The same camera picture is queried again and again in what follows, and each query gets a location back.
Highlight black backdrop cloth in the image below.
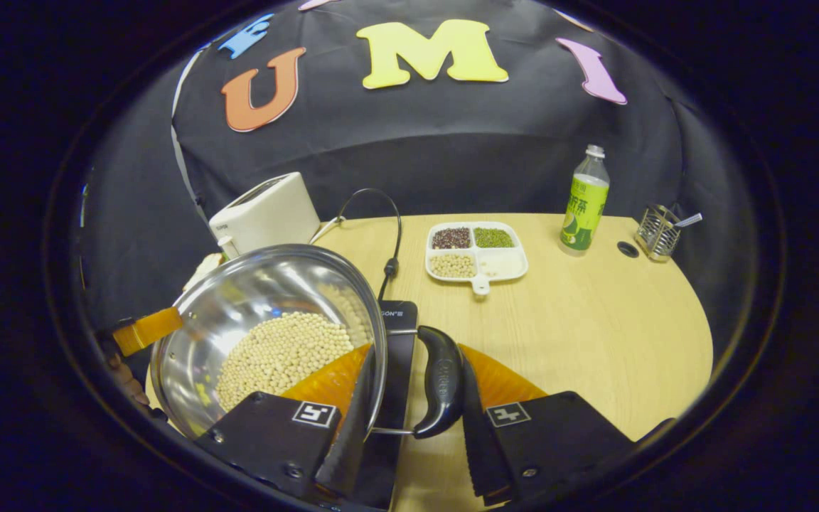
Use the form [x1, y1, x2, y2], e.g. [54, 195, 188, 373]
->
[79, 0, 759, 342]

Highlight stainless steel pot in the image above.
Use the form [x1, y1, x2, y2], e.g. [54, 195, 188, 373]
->
[150, 244, 464, 442]

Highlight black power cable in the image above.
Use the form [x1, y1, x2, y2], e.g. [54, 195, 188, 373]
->
[335, 188, 403, 302]

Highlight green label drink bottle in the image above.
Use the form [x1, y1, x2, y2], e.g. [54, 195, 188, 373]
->
[560, 145, 610, 252]

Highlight white divided bean plate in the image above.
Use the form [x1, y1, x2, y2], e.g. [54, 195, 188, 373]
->
[425, 221, 528, 296]

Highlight white toaster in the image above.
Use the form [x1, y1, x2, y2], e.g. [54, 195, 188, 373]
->
[209, 172, 321, 260]

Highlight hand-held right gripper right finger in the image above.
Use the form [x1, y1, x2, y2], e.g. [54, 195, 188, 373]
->
[459, 344, 639, 507]

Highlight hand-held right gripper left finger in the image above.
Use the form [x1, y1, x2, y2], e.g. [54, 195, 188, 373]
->
[195, 344, 376, 500]

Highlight metal mesh utensil holder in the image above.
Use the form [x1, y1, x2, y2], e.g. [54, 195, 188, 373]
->
[635, 205, 682, 262]

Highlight black induction cooktop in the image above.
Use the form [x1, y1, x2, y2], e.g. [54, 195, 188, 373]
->
[342, 300, 419, 509]

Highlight pile of soybeans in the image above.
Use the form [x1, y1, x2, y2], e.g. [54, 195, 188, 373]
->
[216, 311, 355, 413]

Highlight white power cable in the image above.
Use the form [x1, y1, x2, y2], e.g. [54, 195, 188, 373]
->
[310, 215, 345, 244]

